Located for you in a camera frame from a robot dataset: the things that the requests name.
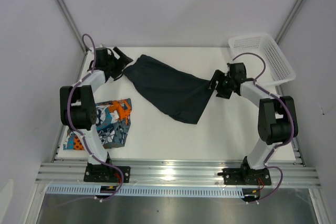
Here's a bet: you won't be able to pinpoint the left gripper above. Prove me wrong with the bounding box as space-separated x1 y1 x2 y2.
106 48 132 79

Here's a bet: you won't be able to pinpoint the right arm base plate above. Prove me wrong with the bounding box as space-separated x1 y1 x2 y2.
217 168 271 186

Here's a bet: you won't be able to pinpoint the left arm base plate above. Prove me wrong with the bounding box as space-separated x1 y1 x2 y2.
83 164 121 183

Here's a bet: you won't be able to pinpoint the colourful patterned shorts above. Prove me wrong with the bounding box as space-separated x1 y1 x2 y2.
62 98 132 151

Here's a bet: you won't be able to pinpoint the white plastic basket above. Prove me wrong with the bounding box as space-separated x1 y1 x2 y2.
228 33 296 87

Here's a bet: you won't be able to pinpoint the aluminium rail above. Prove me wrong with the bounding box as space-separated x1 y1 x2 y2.
35 159 321 188

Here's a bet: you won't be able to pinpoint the slotted cable duct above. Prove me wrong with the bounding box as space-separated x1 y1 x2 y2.
46 184 244 198

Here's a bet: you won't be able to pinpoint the dark green shorts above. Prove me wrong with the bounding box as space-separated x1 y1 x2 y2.
123 55 213 124

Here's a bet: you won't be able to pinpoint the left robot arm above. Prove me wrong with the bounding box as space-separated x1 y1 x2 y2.
60 47 133 182

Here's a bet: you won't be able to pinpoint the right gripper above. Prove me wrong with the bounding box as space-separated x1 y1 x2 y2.
204 70 234 100

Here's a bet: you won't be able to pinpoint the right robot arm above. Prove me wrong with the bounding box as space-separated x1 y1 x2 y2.
209 63 298 184

